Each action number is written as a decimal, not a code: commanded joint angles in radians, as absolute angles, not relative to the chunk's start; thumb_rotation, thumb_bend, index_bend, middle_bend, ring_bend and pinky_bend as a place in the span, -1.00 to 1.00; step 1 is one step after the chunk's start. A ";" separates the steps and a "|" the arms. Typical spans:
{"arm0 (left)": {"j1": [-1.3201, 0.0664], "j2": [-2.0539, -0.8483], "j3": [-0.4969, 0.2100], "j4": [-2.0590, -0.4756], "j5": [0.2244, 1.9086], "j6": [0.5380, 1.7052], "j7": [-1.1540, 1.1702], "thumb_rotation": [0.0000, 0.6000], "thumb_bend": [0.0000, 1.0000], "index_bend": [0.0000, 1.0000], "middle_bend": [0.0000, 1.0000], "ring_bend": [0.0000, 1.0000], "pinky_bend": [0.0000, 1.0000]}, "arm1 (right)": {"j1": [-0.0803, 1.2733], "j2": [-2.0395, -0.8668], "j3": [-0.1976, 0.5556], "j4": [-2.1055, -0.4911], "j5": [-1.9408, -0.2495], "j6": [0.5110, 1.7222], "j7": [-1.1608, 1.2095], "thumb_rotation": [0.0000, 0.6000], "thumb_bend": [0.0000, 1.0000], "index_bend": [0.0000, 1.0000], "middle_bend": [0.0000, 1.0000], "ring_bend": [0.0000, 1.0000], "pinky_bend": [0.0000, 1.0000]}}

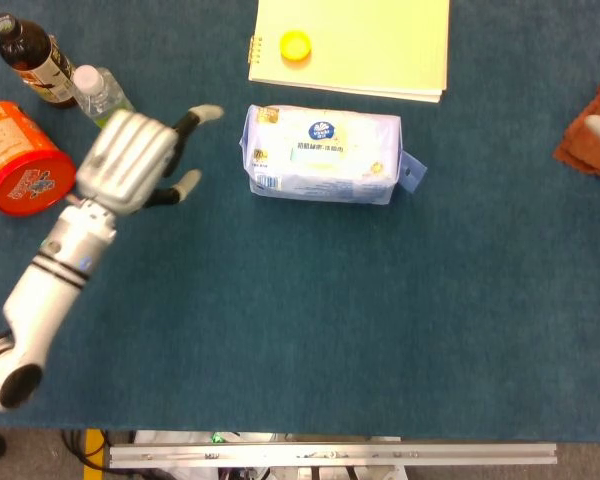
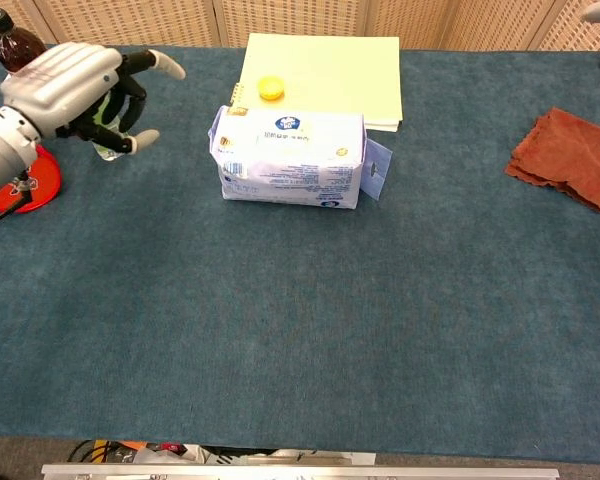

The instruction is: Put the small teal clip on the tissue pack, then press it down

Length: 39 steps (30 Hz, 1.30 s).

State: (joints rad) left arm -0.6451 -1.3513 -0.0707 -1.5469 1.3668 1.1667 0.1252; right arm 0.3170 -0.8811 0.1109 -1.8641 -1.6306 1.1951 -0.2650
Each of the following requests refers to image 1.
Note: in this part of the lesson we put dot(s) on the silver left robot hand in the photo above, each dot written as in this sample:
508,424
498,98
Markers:
125,160

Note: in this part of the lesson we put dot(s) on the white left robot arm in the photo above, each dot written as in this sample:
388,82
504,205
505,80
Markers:
45,300

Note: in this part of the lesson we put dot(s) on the clear plastic water bottle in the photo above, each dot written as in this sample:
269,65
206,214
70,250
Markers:
97,95

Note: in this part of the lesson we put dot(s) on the white tissue pack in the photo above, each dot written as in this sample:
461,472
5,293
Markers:
325,180

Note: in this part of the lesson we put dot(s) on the brown folded cloth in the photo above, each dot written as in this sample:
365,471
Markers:
580,145

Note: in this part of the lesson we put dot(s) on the dark tea bottle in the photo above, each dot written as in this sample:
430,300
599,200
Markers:
25,50

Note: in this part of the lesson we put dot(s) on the yellow bottle cap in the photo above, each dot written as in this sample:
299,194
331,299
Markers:
295,45

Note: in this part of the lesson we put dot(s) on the teal felt table cover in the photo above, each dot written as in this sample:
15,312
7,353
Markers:
330,300

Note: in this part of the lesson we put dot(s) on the pale yellow spiral notebook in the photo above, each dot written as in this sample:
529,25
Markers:
370,45

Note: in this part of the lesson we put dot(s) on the white plastic bag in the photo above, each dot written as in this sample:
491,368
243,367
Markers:
170,436

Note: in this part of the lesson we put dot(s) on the aluminium profile rail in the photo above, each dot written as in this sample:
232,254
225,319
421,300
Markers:
330,455

